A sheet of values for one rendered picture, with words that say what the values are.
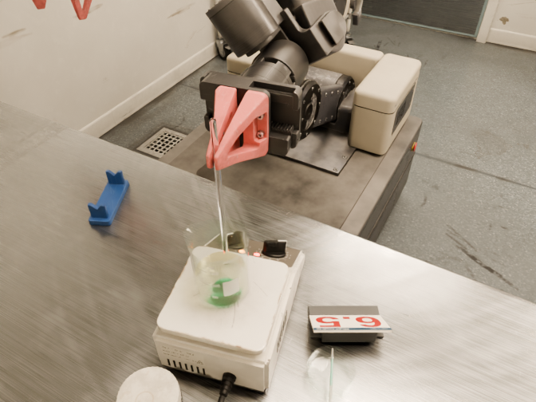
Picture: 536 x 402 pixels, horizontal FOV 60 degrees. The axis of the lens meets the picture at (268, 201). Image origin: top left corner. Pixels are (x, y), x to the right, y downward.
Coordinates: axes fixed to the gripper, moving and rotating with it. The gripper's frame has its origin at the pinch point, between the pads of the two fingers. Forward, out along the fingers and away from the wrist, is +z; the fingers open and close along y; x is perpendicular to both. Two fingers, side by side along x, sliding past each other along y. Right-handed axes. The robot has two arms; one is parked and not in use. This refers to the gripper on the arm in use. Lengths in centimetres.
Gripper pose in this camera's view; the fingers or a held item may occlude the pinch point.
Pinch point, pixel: (215, 158)
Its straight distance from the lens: 41.4
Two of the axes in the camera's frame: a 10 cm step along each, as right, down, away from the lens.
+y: 9.4, 2.3, -2.5
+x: 0.0, 7.4, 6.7
